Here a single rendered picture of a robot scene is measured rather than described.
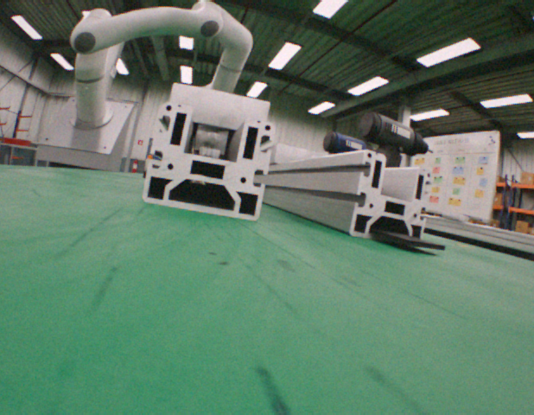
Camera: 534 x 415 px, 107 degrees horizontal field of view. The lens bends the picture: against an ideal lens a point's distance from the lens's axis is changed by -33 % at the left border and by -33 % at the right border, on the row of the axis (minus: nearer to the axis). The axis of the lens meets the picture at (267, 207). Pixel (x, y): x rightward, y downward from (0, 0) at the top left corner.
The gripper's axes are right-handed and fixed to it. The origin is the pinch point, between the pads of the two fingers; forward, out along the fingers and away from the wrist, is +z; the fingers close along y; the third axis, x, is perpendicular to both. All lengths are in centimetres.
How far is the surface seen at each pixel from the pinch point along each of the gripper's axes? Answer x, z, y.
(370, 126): 77, -14, -28
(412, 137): 78, -15, -38
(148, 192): 99, 3, 5
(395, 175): 95, -4, -21
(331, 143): 54, -14, -31
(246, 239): 109, 4, -2
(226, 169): 99, 0, -2
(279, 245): 109, 4, -4
